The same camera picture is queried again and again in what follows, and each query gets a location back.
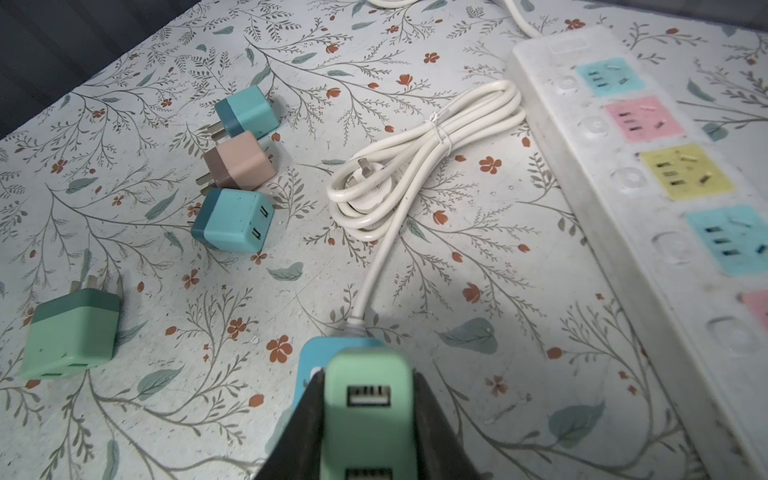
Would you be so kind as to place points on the teal charger cube upper left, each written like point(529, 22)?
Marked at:
point(245, 111)

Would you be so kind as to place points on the teal charger cube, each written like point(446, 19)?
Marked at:
point(245, 111)
point(233, 220)

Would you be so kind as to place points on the teal blue power strip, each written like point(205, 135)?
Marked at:
point(314, 357)

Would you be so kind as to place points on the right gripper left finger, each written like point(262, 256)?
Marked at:
point(297, 453)

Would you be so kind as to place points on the green charger cube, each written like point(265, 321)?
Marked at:
point(368, 416)
point(73, 332)

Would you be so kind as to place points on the long white power strip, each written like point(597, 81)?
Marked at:
point(678, 230)

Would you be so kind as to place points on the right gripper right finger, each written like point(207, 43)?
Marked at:
point(439, 453)

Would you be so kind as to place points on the pink charger cube left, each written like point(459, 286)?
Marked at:
point(237, 163)

